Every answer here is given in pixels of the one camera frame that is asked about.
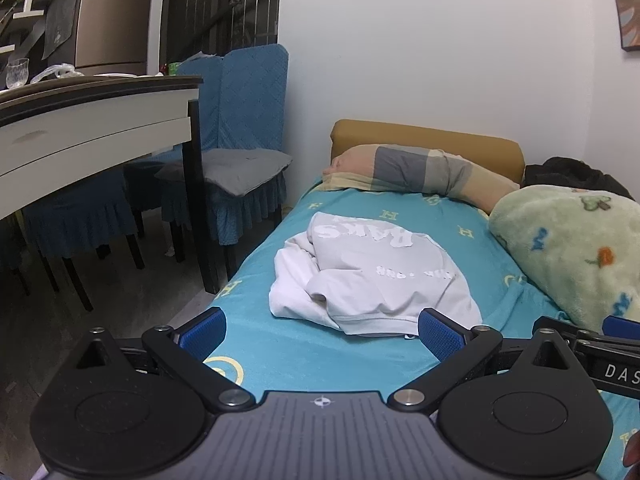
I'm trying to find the white garment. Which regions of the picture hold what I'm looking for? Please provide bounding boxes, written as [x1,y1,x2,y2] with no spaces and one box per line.
[268,232,346,332]

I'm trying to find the grey seat cushion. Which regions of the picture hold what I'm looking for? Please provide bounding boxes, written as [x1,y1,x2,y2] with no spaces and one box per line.
[155,148,294,197]

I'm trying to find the brown refrigerator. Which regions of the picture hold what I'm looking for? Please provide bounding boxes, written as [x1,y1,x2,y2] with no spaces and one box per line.
[42,0,157,77]

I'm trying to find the blue covered chair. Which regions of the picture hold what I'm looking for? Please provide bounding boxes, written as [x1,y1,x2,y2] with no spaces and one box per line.
[124,55,226,238]
[21,169,147,312]
[155,43,292,273]

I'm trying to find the checked pillow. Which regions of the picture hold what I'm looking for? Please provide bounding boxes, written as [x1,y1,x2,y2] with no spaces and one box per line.
[321,143,521,216]

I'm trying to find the grey cloth on refrigerator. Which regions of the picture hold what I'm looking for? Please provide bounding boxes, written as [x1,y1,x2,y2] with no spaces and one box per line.
[41,0,87,61]

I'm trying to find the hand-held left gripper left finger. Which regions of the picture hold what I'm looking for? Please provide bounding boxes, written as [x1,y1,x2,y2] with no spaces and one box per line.
[75,306,257,413]

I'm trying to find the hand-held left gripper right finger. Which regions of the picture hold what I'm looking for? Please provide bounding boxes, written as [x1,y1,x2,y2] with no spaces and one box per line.
[388,307,576,413]

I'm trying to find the white table with dark legs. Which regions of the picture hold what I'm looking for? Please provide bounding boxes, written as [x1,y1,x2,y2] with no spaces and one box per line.
[0,75,222,296]

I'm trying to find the wall picture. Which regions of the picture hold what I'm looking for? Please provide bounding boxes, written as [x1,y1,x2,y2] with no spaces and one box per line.
[606,0,640,53]

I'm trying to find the dark cloth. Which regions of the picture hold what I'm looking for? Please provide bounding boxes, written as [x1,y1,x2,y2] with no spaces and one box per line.
[521,157,636,202]

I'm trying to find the dark barred window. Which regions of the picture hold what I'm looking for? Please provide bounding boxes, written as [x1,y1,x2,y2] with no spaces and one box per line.
[160,0,279,59]

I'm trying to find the white wall shelf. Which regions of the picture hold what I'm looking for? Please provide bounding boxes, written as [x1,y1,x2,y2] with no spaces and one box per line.
[0,0,51,56]

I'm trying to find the light grey printed T-shirt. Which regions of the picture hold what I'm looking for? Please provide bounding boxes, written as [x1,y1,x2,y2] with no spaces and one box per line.
[305,211,483,337]

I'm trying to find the brown padded headboard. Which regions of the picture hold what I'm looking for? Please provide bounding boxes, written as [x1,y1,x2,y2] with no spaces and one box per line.
[330,119,526,183]

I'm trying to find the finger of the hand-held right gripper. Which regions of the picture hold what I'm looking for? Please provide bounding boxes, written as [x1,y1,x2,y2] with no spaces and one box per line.
[531,316,601,356]
[601,315,640,343]

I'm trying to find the clear drinking glass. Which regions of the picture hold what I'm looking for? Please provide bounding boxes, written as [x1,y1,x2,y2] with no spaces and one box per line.
[5,58,30,90]

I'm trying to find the clear plastic bag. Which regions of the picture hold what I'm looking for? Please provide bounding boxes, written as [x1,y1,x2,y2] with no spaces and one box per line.
[30,63,82,85]

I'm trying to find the green fleece blanket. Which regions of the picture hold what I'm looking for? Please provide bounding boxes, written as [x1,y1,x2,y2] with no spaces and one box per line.
[488,185,640,333]

